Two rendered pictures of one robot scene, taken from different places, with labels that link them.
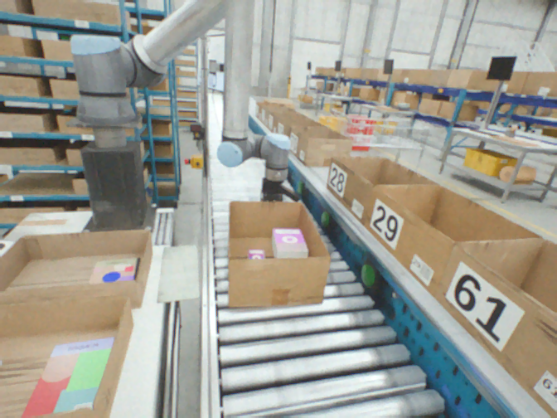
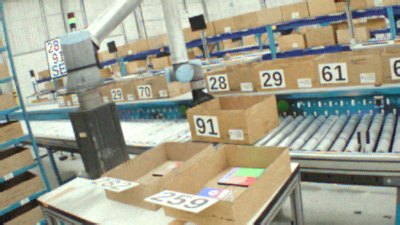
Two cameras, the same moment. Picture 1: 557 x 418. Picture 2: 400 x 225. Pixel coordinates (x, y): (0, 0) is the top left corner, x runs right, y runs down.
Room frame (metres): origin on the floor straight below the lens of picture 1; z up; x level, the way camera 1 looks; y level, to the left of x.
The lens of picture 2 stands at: (-0.37, 1.09, 1.25)
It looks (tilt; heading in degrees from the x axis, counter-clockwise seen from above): 12 degrees down; 324
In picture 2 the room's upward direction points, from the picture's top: 12 degrees counter-clockwise
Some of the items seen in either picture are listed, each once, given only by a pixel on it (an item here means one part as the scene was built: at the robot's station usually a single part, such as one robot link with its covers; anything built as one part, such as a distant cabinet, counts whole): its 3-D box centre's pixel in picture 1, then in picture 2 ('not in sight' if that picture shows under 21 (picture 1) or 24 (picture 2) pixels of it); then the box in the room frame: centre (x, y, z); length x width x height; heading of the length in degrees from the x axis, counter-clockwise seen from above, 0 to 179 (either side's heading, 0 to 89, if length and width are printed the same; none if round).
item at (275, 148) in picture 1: (277, 151); (194, 70); (1.13, 0.03, 1.11); 0.10 x 0.09 x 0.12; 74
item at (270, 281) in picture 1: (270, 246); (232, 117); (0.88, 0.01, 0.83); 0.39 x 0.29 x 0.17; 11
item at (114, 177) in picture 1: (118, 184); (99, 137); (1.12, 0.67, 0.91); 0.26 x 0.26 x 0.33; 18
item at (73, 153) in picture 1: (108, 152); (0, 163); (1.97, 1.20, 0.79); 0.40 x 0.30 x 0.10; 106
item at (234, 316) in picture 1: (297, 310); (273, 133); (0.70, -0.09, 0.72); 0.52 x 0.05 x 0.05; 105
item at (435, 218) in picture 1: (438, 231); (291, 72); (0.86, -0.52, 0.96); 0.39 x 0.29 x 0.17; 15
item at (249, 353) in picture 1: (311, 345); (295, 134); (0.58, -0.12, 0.72); 0.52 x 0.05 x 0.05; 105
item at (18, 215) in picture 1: (41, 205); not in sight; (1.85, 1.67, 0.39); 0.40 x 0.30 x 0.10; 105
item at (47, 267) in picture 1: (78, 269); (160, 170); (0.71, 0.58, 0.80); 0.38 x 0.28 x 0.10; 106
